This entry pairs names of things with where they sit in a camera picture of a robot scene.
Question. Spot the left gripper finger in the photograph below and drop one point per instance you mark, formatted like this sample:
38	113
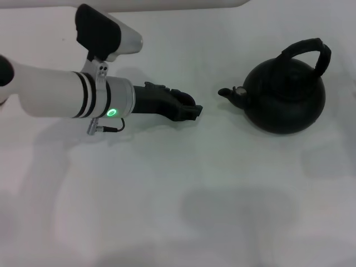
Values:
175	91
192	112

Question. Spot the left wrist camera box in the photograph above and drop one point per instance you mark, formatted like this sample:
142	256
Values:
97	30

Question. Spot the black round teapot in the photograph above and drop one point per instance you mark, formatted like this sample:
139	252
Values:
286	111

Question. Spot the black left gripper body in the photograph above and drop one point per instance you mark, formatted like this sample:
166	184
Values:
153	101

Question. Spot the dark brown teacup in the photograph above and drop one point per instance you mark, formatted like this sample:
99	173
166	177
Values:
188	99

